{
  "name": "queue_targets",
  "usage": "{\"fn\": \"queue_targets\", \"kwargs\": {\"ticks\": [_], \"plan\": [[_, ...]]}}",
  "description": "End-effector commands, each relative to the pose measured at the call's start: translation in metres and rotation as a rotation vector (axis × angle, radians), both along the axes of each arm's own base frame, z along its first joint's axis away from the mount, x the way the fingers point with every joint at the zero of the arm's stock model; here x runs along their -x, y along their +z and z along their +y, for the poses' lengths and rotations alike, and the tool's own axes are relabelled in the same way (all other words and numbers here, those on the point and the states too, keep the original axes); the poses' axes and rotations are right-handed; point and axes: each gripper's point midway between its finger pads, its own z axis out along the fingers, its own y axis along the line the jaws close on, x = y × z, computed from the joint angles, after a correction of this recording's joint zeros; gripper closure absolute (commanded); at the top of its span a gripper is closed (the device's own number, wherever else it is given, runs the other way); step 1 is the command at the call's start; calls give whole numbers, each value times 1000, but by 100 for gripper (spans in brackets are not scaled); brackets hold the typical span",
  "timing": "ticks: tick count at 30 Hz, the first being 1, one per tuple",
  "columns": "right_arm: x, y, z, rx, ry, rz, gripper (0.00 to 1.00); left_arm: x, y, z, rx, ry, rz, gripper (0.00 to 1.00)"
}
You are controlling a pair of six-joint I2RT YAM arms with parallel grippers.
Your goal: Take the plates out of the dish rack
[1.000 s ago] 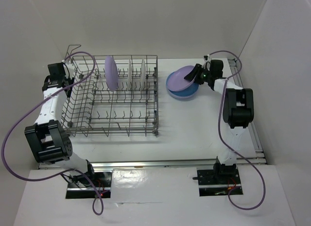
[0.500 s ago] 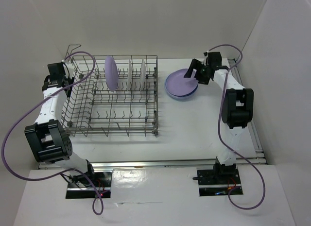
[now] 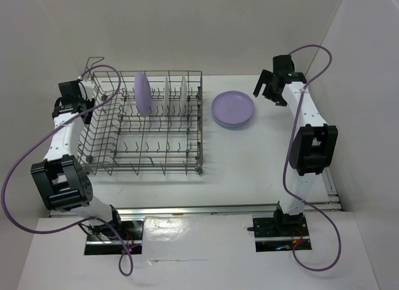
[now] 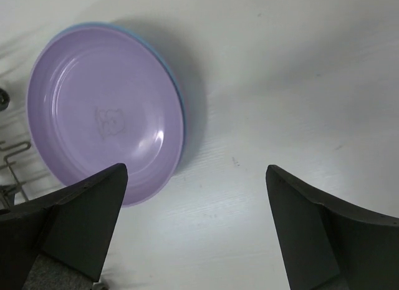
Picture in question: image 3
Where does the aluminium rail front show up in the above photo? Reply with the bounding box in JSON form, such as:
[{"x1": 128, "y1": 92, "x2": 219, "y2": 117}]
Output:
[{"x1": 118, "y1": 204, "x2": 276, "y2": 216}]

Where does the large purple plate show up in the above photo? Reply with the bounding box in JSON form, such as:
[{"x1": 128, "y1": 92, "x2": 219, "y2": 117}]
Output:
[{"x1": 134, "y1": 72, "x2": 152, "y2": 117}]

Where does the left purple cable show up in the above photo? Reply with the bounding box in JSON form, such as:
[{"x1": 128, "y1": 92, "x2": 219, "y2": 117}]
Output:
[{"x1": 1, "y1": 64, "x2": 135, "y2": 277}]

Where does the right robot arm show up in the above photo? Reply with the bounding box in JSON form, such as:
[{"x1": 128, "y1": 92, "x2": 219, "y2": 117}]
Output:
[{"x1": 253, "y1": 55, "x2": 338, "y2": 235}]

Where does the small purple plate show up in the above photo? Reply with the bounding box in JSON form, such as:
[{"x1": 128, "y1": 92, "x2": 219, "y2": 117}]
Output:
[{"x1": 211, "y1": 90, "x2": 255, "y2": 123}]

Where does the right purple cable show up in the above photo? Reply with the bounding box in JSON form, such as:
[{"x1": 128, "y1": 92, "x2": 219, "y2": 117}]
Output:
[{"x1": 281, "y1": 44, "x2": 342, "y2": 271}]

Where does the purple cable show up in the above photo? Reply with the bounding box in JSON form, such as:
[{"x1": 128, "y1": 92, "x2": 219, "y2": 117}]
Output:
[
  {"x1": 281, "y1": 44, "x2": 342, "y2": 271},
  {"x1": 1, "y1": 64, "x2": 135, "y2": 277}
]

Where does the white plate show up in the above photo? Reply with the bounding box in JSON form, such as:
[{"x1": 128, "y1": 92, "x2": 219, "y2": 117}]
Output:
[
  {"x1": 163, "y1": 76, "x2": 170, "y2": 117},
  {"x1": 180, "y1": 76, "x2": 188, "y2": 116}
]

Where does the grey wire dish rack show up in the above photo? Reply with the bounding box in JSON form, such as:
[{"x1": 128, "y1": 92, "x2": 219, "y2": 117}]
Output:
[{"x1": 78, "y1": 69, "x2": 203, "y2": 175}]

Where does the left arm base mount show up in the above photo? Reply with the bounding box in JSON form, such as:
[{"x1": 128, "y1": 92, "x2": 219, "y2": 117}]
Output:
[{"x1": 80, "y1": 220, "x2": 144, "y2": 256}]

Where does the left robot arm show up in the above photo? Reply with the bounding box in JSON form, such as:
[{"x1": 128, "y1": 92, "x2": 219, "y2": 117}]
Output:
[{"x1": 31, "y1": 79, "x2": 123, "y2": 239}]

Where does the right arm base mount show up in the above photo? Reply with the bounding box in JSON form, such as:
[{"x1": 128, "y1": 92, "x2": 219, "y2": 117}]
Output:
[{"x1": 247, "y1": 218, "x2": 312, "y2": 253}]

